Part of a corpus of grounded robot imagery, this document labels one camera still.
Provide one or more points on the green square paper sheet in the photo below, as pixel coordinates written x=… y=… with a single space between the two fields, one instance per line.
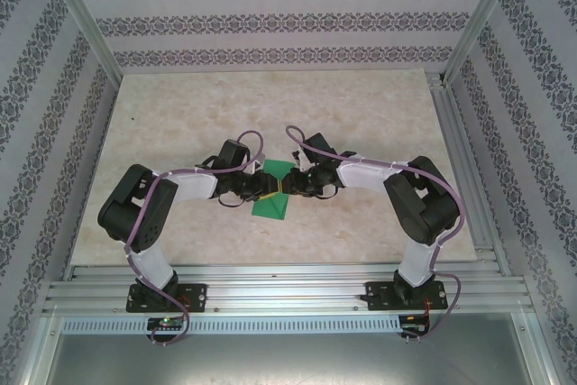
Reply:
x=269 y=209

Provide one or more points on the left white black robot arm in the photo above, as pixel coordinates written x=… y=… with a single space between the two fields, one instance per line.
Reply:
x=135 y=209

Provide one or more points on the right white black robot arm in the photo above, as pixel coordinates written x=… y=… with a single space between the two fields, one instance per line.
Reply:
x=428 y=209

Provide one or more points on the aluminium mounting rail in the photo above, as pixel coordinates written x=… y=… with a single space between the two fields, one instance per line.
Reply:
x=288 y=286

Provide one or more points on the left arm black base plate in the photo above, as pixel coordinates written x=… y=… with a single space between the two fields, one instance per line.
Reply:
x=194 y=297

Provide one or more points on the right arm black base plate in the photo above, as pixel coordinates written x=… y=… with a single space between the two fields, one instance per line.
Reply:
x=376 y=295

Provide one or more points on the aluminium side rail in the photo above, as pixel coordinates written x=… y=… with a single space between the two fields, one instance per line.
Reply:
x=469 y=177

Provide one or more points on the aluminium frame post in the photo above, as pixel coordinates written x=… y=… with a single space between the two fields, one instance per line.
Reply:
x=484 y=15
x=83 y=15

